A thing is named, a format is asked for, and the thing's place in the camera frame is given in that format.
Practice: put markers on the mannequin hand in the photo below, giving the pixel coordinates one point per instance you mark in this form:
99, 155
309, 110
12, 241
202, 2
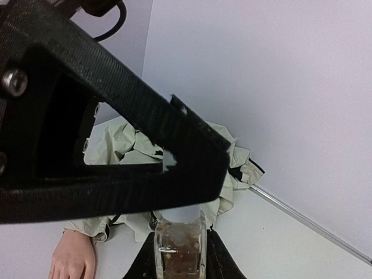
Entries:
73, 257

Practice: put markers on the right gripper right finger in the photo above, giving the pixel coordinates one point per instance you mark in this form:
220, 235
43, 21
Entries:
219, 263

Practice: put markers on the white nail polish brush cap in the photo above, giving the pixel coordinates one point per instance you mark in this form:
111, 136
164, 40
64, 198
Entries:
185, 214

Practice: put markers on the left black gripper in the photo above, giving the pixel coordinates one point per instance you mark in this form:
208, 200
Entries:
17, 87

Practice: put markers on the clear glass nail polish bottle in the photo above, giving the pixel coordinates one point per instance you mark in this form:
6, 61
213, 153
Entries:
180, 247

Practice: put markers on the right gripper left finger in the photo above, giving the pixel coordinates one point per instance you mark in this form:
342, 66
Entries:
143, 266

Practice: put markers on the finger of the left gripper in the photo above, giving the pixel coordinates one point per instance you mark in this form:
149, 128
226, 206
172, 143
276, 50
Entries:
200, 153

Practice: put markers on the beige jacket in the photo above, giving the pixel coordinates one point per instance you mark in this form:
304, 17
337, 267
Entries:
117, 142

